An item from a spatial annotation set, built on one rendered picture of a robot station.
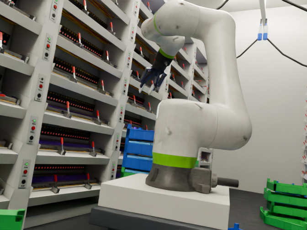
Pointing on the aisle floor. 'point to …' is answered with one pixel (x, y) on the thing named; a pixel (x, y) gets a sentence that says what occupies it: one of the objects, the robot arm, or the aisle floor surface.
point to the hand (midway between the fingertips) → (146, 89)
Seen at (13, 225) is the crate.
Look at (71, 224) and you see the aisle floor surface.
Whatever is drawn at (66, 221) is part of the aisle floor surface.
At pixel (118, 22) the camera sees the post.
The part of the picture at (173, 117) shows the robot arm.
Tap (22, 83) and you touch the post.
